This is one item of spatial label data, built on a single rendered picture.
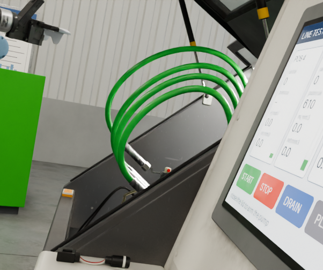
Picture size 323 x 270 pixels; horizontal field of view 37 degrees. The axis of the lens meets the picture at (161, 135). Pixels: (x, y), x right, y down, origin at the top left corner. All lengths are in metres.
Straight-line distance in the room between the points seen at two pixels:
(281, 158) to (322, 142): 0.08
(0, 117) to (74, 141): 3.41
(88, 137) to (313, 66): 7.18
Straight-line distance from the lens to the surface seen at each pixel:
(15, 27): 1.69
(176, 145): 1.52
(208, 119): 1.53
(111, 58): 7.74
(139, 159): 1.19
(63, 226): 1.12
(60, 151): 7.72
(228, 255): 0.63
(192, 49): 1.20
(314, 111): 0.56
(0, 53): 1.50
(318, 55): 0.63
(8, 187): 4.54
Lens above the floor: 1.27
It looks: 4 degrees down
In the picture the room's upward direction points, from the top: 10 degrees clockwise
